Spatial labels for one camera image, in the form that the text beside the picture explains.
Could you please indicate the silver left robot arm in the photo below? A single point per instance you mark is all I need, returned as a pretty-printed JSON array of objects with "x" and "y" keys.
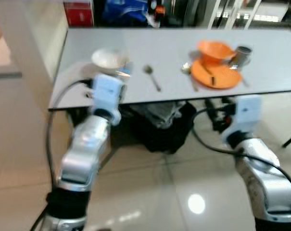
[{"x": 82, "y": 149}]

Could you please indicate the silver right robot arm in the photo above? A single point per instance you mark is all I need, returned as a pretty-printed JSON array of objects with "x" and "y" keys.
[{"x": 260, "y": 178}]

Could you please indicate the metal spoon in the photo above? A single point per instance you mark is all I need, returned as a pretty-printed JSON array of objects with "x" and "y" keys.
[
  {"x": 186, "y": 69},
  {"x": 148, "y": 69}
]

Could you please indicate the orange plate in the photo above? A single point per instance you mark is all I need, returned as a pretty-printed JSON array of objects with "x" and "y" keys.
[{"x": 227, "y": 79}]

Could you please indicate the white bowl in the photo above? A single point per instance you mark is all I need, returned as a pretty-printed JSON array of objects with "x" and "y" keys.
[{"x": 107, "y": 57}]

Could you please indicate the black bag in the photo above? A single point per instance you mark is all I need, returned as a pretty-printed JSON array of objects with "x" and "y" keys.
[{"x": 159, "y": 127}]

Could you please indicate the grey rectangular table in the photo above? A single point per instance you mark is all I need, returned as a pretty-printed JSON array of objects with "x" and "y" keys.
[{"x": 159, "y": 45}]

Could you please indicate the grey metal cup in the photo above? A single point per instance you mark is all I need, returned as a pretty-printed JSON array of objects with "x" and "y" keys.
[{"x": 244, "y": 56}]

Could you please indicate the orange bowl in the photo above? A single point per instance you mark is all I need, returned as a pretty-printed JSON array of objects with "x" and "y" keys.
[{"x": 215, "y": 50}]

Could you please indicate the blue bag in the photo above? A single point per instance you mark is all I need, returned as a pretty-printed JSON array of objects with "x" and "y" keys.
[{"x": 126, "y": 12}]

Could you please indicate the red box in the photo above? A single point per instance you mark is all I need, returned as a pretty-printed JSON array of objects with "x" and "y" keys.
[{"x": 79, "y": 12}]

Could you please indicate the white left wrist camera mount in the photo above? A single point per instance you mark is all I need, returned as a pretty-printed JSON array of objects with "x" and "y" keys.
[{"x": 107, "y": 94}]

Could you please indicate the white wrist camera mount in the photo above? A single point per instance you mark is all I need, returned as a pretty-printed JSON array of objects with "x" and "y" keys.
[
  {"x": 246, "y": 115},
  {"x": 107, "y": 94}
]

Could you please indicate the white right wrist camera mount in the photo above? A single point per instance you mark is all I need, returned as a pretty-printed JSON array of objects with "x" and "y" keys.
[{"x": 246, "y": 115}]

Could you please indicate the white metal frame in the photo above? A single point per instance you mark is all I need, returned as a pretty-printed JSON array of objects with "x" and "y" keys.
[{"x": 241, "y": 12}]

